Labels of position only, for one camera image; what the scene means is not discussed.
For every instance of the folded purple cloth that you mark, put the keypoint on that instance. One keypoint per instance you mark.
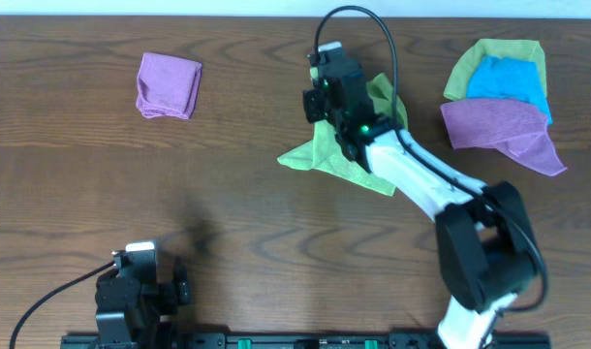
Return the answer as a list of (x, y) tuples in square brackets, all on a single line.
[(167, 86)]

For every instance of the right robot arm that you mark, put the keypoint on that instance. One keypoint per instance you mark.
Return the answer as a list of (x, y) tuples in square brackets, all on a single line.
[(486, 249)]

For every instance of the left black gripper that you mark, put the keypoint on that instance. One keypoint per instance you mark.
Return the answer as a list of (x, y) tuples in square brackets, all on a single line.
[(179, 293)]

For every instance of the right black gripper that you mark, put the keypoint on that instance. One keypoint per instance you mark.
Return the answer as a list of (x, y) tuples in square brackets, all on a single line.
[(310, 98)]

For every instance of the light green cloth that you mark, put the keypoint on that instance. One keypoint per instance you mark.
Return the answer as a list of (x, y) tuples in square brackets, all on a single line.
[(324, 154)]

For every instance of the olive green cloth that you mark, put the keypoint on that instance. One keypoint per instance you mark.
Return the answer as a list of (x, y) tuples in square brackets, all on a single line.
[(467, 64)]

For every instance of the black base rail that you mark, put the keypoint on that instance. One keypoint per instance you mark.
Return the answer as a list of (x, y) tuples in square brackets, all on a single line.
[(257, 341)]

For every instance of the blue cloth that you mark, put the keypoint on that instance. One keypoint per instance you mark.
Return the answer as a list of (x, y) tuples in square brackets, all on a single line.
[(509, 78)]

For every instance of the unfolded purple cloth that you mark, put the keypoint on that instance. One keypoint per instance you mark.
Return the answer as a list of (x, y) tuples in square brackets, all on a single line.
[(516, 129)]

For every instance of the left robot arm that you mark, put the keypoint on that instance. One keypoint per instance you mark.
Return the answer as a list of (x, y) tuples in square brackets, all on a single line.
[(131, 303)]

